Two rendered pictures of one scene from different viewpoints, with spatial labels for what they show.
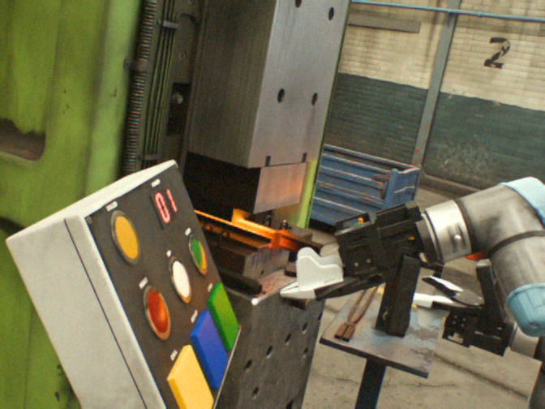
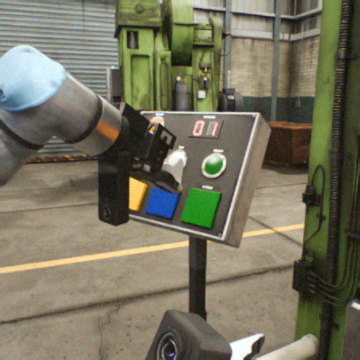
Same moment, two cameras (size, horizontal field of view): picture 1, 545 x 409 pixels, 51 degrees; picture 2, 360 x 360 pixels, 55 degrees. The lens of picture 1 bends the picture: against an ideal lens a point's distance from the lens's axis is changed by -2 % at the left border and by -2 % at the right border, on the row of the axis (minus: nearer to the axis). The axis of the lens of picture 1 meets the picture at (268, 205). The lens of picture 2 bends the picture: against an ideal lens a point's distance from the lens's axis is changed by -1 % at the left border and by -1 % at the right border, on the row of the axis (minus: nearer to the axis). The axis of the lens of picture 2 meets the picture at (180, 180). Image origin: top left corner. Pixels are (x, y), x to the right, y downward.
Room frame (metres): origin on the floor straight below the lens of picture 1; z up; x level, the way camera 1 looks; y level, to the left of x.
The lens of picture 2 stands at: (1.09, -0.56, 1.21)
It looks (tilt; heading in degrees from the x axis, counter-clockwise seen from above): 12 degrees down; 124
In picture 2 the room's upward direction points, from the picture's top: straight up
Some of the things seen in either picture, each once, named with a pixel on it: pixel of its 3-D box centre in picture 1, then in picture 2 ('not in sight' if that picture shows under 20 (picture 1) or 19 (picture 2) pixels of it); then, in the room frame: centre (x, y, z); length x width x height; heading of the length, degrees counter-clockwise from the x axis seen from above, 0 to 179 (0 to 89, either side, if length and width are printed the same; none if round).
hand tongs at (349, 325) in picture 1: (362, 303); not in sight; (1.73, -0.35, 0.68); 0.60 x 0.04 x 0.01; 162
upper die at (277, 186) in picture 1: (202, 163); not in sight; (1.28, 0.16, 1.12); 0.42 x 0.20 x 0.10; 62
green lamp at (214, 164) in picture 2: (198, 254); (214, 165); (0.75, 0.08, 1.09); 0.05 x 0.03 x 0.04; 152
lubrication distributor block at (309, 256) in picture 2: not in sight; (305, 277); (0.91, 0.26, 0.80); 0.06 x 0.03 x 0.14; 152
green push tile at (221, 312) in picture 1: (221, 316); (201, 208); (0.74, 0.04, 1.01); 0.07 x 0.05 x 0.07; 177
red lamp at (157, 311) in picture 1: (156, 312); not in sight; (0.55, 0.09, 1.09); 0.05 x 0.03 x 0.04; 152
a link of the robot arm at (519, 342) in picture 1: (525, 333); not in sight; (0.96, -0.50, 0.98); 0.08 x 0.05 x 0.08; 152
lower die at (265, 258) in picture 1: (192, 229); not in sight; (1.28, 0.16, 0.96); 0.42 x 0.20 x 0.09; 62
